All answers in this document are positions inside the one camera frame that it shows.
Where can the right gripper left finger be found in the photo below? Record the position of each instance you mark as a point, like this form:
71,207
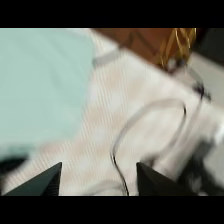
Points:
46,185

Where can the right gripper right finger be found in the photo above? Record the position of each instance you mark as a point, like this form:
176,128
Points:
153,184

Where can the beige checked shirt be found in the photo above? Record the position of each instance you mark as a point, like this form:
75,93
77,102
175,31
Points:
110,110

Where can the pale green garment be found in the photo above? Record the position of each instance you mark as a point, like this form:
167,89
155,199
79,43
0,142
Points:
40,86

